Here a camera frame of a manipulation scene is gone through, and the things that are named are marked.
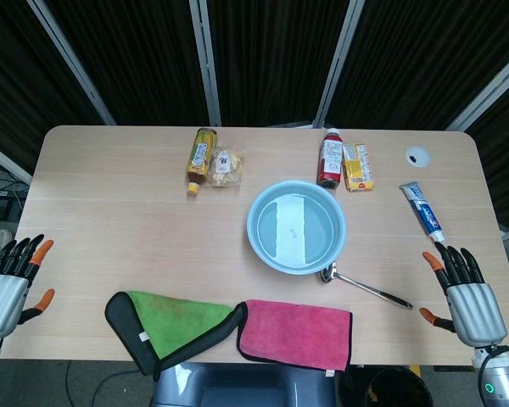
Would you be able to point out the grey-blue robot torso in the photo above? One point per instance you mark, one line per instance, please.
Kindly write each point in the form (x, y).
(242, 388)

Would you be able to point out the clear snack bag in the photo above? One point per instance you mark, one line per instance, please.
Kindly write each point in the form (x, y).
(227, 167)

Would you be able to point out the red white drink carton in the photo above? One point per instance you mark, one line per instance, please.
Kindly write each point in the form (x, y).
(331, 161)

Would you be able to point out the blue white toothpaste tube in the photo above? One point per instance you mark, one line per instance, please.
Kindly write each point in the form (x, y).
(424, 212)

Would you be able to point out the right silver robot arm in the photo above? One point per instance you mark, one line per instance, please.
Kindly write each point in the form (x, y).
(498, 381)

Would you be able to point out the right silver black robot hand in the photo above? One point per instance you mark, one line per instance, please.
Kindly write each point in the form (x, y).
(475, 309)

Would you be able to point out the black trash bin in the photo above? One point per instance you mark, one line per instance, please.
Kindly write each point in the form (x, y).
(386, 390)

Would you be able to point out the pink microfiber cloth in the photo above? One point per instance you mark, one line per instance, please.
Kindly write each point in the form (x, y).
(294, 332)

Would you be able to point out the light blue plastic basin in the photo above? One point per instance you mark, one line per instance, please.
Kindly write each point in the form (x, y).
(322, 224)

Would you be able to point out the yellow-capped tea bottle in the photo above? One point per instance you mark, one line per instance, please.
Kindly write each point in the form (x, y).
(200, 157)

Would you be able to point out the yellow snack pack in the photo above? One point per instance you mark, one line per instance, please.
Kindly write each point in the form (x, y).
(358, 169)

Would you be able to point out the green and grey cloth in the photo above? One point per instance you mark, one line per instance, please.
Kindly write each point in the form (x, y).
(174, 322)

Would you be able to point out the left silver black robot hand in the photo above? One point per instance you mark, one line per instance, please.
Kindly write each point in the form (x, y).
(2, 297)

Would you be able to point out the grey partition post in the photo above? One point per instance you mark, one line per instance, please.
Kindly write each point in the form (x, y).
(205, 63)
(4, 159)
(337, 63)
(72, 63)
(488, 95)

